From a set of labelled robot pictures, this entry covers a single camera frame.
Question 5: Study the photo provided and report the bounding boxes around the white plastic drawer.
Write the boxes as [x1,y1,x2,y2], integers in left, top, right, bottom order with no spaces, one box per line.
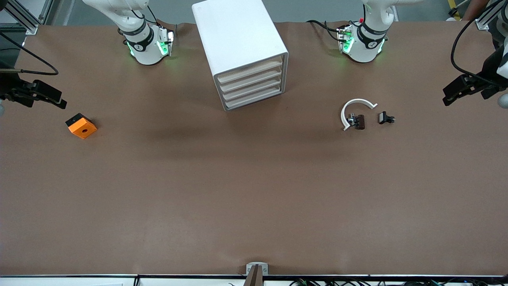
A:
[219,67,284,93]
[224,85,285,110]
[222,76,284,101]
[217,57,283,84]

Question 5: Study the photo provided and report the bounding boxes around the white drawer cabinet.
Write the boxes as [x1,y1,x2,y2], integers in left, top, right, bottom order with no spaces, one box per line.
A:
[192,0,289,112]

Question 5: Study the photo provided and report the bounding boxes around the orange box with hole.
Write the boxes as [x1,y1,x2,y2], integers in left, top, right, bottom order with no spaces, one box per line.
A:
[65,113,98,139]

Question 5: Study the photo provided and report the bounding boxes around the brown small electrical component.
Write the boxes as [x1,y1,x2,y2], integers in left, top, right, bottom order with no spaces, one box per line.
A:
[347,114,366,130]

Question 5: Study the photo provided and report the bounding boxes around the white curved plastic piece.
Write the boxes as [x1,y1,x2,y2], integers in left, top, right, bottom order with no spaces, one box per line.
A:
[341,98,378,131]

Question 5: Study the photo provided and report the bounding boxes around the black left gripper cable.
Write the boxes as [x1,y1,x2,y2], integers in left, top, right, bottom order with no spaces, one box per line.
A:
[450,0,508,87]

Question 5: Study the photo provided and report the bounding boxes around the aluminium frame post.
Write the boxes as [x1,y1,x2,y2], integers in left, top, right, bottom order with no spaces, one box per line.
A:
[474,0,508,31]
[0,0,55,35]

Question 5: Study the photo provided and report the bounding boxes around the black arm base cable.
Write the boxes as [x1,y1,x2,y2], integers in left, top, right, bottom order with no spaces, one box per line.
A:
[306,19,346,43]

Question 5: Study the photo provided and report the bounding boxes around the white table edge rail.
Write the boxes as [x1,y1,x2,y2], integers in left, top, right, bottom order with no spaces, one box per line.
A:
[0,274,508,286]

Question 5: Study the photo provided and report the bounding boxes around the black cable bundle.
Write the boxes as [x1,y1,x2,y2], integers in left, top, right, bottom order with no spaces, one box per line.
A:
[289,278,508,286]

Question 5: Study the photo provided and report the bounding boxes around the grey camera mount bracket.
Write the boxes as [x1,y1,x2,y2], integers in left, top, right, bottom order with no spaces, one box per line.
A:
[246,262,269,286]

